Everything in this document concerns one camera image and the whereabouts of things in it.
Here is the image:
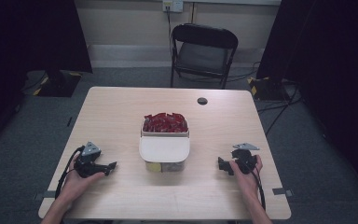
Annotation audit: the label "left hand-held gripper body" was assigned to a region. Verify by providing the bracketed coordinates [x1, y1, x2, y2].
[74, 141, 110, 179]

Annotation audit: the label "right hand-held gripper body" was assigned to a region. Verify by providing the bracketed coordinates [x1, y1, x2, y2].
[230, 142, 261, 175]

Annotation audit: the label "white lidded clear container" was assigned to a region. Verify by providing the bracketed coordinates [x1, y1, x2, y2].
[138, 112, 191, 174]

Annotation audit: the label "person's right hand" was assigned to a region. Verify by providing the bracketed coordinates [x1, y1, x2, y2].
[229, 154, 264, 197]

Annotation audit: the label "person's left hand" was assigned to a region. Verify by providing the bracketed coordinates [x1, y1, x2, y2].
[60, 161, 105, 205]

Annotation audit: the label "yellow packet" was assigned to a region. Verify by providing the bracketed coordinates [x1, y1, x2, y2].
[145, 161, 162, 173]

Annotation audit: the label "grey tape strip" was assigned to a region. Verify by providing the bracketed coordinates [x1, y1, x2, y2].
[34, 189, 57, 201]
[271, 187, 295, 197]

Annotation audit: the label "pile of red sauce packets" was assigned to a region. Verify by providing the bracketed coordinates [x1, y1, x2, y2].
[142, 112, 189, 133]

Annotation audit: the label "black stand base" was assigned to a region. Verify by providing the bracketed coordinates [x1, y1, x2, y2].
[32, 70, 84, 98]
[247, 76, 291, 102]

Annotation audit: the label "black folding chair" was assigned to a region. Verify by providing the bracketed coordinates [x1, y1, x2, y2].
[169, 22, 240, 90]

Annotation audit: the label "black curtain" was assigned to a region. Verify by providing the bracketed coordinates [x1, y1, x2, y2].
[255, 0, 358, 200]
[0, 0, 93, 157]

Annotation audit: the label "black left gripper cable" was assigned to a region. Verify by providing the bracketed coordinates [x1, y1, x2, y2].
[54, 145, 86, 200]

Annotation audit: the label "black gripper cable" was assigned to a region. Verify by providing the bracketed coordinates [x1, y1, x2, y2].
[251, 169, 267, 211]
[54, 145, 86, 200]

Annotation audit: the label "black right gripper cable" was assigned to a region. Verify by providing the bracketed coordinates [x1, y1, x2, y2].
[251, 169, 267, 211]

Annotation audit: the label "black floor cables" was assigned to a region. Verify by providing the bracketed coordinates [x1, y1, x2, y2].
[227, 61, 303, 135]

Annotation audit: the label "black outlet cable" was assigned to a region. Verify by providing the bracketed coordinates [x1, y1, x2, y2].
[166, 6, 173, 58]

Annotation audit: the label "white wall outlet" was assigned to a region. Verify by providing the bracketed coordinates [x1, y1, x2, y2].
[162, 0, 185, 14]

